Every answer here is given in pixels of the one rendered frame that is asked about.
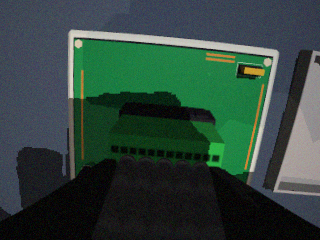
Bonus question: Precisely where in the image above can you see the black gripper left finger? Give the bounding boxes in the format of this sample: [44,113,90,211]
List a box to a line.
[0,159,117,240]

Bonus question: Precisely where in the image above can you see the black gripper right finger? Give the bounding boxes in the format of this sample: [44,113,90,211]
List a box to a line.
[209,167,320,240]

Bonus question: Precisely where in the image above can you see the green circuit board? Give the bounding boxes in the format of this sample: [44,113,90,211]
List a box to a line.
[73,39,272,184]

